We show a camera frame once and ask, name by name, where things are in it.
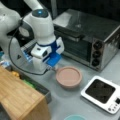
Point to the teal bowl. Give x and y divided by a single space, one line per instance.
74 117

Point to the white induction cooker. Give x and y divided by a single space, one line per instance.
103 93

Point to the pink pan with white handle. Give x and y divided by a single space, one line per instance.
68 77

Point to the wooden shelf cabinet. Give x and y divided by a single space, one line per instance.
21 101

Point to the silver toaster oven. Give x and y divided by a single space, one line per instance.
88 39

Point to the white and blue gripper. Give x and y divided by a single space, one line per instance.
43 57

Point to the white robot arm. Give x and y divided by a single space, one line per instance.
38 25

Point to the grey storage bin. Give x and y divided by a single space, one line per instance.
34 84

